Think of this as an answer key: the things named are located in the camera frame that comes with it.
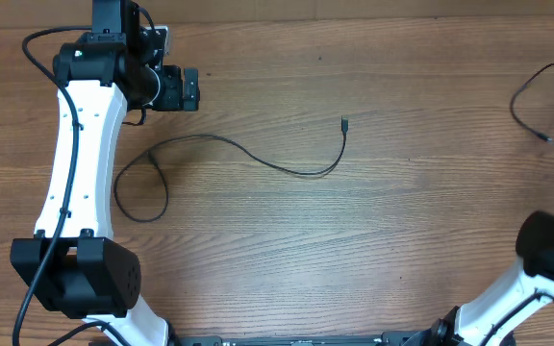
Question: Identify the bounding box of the black USB cable coil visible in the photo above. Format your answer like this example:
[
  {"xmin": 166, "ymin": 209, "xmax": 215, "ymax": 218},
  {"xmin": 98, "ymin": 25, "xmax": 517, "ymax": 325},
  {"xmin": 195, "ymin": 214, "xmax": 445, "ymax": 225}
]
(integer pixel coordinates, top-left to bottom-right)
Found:
[{"xmin": 509, "ymin": 61, "xmax": 554, "ymax": 144}]

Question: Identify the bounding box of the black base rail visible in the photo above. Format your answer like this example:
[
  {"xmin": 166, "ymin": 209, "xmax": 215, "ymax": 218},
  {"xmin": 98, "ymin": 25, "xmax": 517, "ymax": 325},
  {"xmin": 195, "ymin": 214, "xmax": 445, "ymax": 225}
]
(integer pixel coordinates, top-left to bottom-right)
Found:
[{"xmin": 177, "ymin": 330, "xmax": 429, "ymax": 346}]

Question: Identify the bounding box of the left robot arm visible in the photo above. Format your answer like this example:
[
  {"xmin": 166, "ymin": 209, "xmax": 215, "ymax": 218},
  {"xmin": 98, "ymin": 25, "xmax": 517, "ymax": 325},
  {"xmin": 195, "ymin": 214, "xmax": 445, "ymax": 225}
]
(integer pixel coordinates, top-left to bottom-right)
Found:
[{"xmin": 10, "ymin": 0, "xmax": 200, "ymax": 345}]

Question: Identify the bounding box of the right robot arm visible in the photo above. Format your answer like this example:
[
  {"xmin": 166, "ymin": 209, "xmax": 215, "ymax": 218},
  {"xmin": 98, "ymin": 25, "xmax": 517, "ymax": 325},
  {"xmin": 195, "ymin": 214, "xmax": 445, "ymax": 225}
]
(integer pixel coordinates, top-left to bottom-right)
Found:
[{"xmin": 420, "ymin": 211, "xmax": 554, "ymax": 346}]

